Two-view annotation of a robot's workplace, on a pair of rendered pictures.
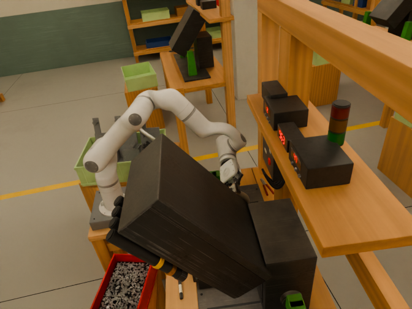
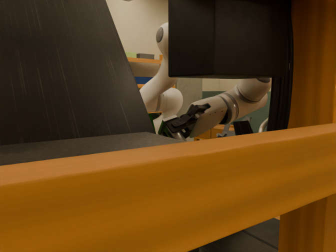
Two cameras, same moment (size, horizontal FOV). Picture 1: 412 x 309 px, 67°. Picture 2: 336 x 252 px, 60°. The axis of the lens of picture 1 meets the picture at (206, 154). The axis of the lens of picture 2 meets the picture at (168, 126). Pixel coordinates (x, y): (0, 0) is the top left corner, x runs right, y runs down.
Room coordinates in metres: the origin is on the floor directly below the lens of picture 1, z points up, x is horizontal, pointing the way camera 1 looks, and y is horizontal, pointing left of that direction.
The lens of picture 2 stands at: (0.65, -0.69, 1.33)
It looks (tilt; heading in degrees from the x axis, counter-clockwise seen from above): 7 degrees down; 57
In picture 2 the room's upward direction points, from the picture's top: straight up
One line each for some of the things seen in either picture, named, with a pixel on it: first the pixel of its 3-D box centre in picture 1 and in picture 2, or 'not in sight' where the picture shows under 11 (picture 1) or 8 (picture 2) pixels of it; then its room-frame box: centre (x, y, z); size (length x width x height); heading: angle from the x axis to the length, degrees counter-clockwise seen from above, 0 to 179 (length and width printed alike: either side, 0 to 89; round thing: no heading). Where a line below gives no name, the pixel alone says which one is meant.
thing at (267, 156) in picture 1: (281, 152); (226, 34); (1.02, -0.30, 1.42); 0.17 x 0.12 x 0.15; 1
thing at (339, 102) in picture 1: (340, 110); not in sight; (0.79, -0.40, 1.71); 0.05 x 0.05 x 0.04
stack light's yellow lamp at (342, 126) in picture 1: (338, 123); not in sight; (0.79, -0.40, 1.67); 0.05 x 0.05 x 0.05
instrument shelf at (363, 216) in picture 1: (306, 145); not in sight; (0.91, -0.36, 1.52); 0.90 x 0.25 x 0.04; 1
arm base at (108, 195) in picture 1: (111, 193); not in sight; (1.40, 0.57, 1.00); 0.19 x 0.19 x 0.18
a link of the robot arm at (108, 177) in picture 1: (104, 160); (164, 111); (1.43, 0.56, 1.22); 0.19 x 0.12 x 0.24; 170
